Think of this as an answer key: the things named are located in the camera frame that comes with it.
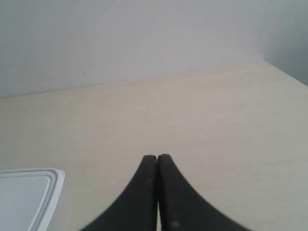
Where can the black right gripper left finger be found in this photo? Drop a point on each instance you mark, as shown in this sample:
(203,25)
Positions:
(135,209)

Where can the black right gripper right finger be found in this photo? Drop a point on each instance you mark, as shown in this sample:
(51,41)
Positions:
(182,208)

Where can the white lidded plastic container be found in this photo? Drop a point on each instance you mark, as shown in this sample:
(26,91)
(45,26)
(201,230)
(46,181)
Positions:
(29,197)

